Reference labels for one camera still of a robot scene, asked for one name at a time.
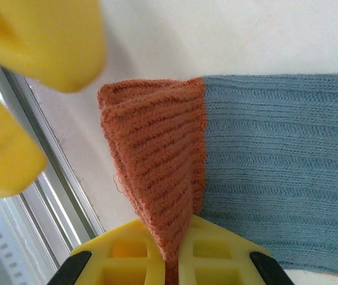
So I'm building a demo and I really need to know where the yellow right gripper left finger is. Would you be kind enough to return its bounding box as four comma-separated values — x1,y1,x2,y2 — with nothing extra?
48,218,167,285

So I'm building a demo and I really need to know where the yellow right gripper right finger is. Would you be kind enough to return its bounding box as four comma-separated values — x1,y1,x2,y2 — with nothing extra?
177,214,293,285

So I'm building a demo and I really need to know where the grey-blue sock with orange cuff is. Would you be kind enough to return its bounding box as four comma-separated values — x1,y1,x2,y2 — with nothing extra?
97,72,338,285

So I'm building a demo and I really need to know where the aluminium rail frame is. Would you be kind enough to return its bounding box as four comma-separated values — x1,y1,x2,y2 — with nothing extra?
0,56,108,285

